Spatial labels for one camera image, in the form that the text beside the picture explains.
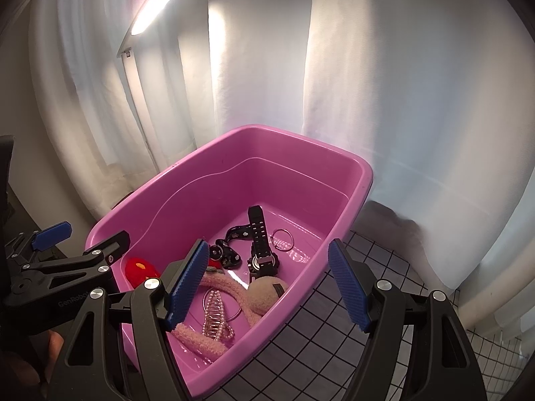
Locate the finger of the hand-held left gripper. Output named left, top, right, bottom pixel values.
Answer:
left=10, top=231, right=131, bottom=297
left=6, top=222, right=73, bottom=268

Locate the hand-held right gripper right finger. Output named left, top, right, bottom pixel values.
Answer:
left=328, top=239, right=488, bottom=401

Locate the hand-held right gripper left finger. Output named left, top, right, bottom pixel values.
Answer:
left=48, top=239, right=210, bottom=401

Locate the red strawberry plush hair clip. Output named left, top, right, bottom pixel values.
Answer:
left=125, top=258, right=162, bottom=290

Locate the pink fluffy headband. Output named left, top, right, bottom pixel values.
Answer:
left=173, top=273, right=268, bottom=362

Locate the pearl tiara comb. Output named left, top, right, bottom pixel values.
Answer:
left=203, top=290, right=235, bottom=340

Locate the black hair claw clip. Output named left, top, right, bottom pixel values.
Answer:
left=209, top=225, right=252, bottom=269

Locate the beige plush hair clip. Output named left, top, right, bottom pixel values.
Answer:
left=248, top=276, right=288, bottom=328

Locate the black wrist watch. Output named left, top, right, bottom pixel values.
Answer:
left=246, top=206, right=282, bottom=282

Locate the pink plastic bin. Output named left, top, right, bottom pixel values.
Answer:
left=85, top=124, right=374, bottom=399

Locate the white black-checked bedsheet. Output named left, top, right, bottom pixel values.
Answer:
left=221, top=228, right=525, bottom=401

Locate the white curtain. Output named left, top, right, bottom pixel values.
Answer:
left=29, top=0, right=535, bottom=335

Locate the silver ring bangle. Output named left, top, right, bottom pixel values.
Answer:
left=271, top=228, right=294, bottom=252
left=204, top=289, right=244, bottom=323

